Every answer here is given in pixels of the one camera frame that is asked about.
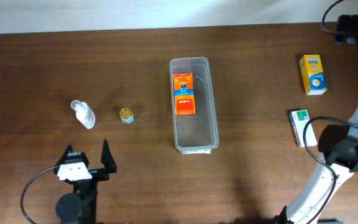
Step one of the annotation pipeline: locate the white green medicine box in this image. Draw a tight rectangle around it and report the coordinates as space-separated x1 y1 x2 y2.
289 110 318 148

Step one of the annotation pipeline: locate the small jar gold lid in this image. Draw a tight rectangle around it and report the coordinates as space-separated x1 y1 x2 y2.
119 107 134 124

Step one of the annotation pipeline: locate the yellow blue medicine box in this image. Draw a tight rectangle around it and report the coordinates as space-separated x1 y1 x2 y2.
300 55 327 95

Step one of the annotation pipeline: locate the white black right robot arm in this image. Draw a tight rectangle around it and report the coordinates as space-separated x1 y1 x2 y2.
273 15 358 223

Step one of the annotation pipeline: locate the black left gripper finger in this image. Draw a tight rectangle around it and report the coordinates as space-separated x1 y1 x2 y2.
55 144 73 166
100 139 117 174

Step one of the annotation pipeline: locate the orange red medicine box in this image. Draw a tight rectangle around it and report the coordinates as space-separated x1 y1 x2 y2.
173 72 196 116

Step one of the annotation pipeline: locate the clear plastic container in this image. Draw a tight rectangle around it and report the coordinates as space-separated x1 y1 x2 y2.
170 57 219 154

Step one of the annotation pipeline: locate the white lotion bottle clear cap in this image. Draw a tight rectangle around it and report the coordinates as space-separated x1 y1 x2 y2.
70 100 96 129

